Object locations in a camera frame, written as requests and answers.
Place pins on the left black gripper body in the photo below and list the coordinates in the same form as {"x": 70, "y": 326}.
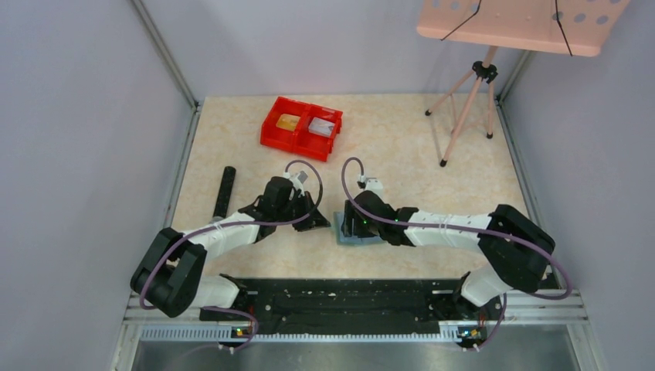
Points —
{"x": 302, "y": 208}

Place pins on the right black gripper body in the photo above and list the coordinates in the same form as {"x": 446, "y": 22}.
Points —
{"x": 350, "y": 220}

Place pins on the green card holder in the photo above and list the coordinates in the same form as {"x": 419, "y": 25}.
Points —
{"x": 352, "y": 241}

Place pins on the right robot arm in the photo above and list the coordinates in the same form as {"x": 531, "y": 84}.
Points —
{"x": 515, "y": 248}

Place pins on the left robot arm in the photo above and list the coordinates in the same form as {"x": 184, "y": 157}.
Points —
{"x": 169, "y": 274}

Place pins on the gold card in bin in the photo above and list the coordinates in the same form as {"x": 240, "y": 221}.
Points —
{"x": 287, "y": 122}

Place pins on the silver card in bin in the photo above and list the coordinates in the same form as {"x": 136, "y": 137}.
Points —
{"x": 321, "y": 127}

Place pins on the pink tripod stand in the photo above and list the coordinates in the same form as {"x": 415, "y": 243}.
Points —
{"x": 484, "y": 71}

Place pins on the pink perforated tray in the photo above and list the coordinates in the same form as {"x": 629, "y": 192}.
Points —
{"x": 575, "y": 28}

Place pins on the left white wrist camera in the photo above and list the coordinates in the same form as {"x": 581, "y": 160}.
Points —
{"x": 297, "y": 179}

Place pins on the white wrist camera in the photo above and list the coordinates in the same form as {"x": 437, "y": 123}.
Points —
{"x": 371, "y": 184}
{"x": 297, "y": 179}

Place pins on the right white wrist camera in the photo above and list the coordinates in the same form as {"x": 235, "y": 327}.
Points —
{"x": 371, "y": 184}

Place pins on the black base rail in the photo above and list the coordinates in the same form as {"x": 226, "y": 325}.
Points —
{"x": 347, "y": 309}

